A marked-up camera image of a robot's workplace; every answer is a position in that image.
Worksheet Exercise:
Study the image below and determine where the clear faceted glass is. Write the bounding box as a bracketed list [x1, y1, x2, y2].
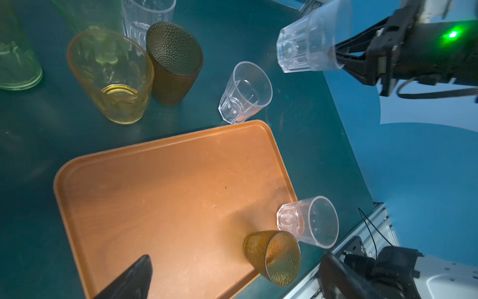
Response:
[276, 196, 339, 249]
[121, 0, 177, 49]
[276, 0, 352, 73]
[218, 61, 273, 124]

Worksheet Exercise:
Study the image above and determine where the aluminium rear frame bar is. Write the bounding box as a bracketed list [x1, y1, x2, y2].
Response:
[299, 0, 324, 16]

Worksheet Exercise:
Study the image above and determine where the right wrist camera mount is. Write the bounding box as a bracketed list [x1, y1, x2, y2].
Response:
[394, 0, 453, 24]

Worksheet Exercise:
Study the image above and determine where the front aluminium rail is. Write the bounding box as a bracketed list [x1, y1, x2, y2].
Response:
[281, 203, 400, 299]

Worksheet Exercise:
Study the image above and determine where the short yellow glass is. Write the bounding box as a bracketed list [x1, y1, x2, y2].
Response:
[67, 29, 154, 125]

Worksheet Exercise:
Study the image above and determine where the clear faceted glass back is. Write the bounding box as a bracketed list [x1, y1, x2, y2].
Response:
[121, 0, 177, 49]

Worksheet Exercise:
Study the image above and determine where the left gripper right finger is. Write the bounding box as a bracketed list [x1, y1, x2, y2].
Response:
[319, 252, 384, 299]

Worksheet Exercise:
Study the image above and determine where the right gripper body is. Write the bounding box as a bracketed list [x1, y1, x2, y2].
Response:
[367, 3, 478, 97]

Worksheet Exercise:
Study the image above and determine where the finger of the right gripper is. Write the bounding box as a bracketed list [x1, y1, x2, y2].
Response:
[335, 16, 400, 55]
[336, 54, 385, 86]

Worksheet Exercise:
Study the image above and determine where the orange plastic tray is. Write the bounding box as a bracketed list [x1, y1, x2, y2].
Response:
[53, 120, 297, 299]

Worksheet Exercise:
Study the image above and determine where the short green glass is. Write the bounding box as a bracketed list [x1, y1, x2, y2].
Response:
[52, 0, 123, 34]

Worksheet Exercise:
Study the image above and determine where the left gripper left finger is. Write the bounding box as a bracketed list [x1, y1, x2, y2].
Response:
[94, 255, 153, 299]

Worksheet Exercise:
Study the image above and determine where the tall green glass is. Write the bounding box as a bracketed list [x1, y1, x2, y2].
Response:
[1, 1, 43, 91]

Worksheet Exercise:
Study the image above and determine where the dark olive textured cup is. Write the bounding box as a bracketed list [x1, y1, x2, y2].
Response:
[146, 22, 204, 106]

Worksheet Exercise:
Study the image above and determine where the small olive textured cup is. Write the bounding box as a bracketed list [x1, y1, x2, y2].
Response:
[243, 230, 301, 287]

